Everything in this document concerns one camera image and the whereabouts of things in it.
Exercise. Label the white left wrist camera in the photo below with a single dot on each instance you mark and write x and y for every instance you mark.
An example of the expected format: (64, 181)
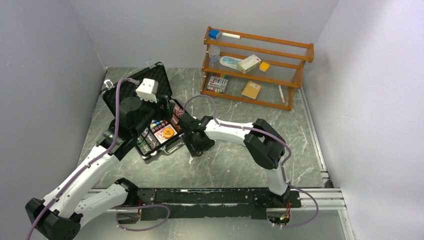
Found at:
(147, 90)

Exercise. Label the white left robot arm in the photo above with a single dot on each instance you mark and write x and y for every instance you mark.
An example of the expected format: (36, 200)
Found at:
(61, 214)

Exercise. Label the white cardboard box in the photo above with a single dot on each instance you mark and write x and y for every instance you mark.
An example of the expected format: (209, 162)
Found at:
(249, 63)

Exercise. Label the orange big blind button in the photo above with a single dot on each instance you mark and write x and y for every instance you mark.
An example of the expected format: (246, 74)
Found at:
(168, 133)

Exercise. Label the coloured marker pack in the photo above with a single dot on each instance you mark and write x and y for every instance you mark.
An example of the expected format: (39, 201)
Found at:
(217, 83)

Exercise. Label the red playing card deck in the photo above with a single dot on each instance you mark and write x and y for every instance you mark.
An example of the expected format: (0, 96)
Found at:
(159, 136)

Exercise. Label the white pen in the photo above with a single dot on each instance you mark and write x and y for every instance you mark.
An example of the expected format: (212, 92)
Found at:
(281, 94)

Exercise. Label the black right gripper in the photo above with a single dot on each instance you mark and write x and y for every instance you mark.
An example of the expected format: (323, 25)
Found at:
(192, 148)

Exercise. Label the purple red chip row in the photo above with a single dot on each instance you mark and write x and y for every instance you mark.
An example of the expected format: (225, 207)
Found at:
(177, 112)

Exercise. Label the red dice row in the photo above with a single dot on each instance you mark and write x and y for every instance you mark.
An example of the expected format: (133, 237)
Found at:
(157, 125)

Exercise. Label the yellow small block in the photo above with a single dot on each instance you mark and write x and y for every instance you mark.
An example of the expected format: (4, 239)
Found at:
(264, 66)

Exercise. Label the clear plastic cup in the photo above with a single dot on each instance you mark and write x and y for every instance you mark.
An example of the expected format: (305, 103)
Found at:
(214, 54)

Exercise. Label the green red chip row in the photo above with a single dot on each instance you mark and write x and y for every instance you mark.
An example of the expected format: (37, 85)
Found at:
(143, 145)

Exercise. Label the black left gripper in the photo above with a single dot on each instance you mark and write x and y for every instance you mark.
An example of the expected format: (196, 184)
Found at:
(167, 109)

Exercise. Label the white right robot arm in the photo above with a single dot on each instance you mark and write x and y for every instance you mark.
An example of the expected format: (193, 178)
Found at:
(264, 144)

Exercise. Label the black poker chip case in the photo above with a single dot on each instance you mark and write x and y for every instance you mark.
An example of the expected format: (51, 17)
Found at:
(132, 89)

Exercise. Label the orange spiral notebook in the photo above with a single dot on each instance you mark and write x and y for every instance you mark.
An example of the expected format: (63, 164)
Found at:
(251, 89)

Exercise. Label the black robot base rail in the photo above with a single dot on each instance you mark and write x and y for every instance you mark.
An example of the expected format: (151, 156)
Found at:
(178, 203)

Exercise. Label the orange wooden shelf rack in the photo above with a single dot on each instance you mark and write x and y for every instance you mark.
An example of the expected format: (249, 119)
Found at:
(287, 60)

